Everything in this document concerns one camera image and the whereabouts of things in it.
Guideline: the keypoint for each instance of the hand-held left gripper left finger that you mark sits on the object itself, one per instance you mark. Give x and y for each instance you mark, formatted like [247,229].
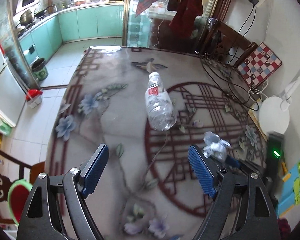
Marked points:
[97,170]

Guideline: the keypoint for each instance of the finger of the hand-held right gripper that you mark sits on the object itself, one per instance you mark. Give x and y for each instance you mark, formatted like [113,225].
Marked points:
[233,161]

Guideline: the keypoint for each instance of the red bin with green rim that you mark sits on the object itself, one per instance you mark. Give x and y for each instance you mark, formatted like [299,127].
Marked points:
[16,200]

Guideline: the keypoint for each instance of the checkered cushion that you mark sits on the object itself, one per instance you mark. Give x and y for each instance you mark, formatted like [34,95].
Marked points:
[260,63]

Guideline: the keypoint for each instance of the teal kitchen cabinets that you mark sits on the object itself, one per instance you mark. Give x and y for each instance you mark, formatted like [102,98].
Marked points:
[90,21]

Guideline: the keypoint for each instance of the white refrigerator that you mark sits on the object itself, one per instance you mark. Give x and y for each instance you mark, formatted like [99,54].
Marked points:
[2,92]

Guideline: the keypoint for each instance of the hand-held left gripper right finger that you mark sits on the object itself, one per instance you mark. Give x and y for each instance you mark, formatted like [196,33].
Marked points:
[201,172]

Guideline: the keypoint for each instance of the dark wooden chair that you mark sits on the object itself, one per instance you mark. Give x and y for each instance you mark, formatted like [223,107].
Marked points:
[230,33]

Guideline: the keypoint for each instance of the large metal pot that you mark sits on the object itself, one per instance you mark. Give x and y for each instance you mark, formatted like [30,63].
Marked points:
[27,17]

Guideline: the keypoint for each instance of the red and white mop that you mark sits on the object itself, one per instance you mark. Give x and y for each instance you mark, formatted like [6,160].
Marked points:
[33,93]

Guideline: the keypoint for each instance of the green plastic jug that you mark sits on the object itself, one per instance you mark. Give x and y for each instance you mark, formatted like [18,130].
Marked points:
[2,127]

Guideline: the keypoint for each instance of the clear plastic bottle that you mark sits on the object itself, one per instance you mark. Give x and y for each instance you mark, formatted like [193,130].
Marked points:
[160,107]

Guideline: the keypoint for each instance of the dark red cloth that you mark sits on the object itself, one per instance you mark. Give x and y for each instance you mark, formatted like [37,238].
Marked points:
[284,228]

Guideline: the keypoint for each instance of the dark green waste bin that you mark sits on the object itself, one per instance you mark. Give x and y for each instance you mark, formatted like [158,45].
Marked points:
[41,72]

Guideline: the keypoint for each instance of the white desk lamp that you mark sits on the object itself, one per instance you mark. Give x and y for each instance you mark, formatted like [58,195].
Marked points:
[273,115]

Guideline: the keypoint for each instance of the blue book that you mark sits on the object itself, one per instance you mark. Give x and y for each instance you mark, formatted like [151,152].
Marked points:
[290,192]

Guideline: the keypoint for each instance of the red garment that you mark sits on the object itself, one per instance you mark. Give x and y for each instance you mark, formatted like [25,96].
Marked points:
[187,12]

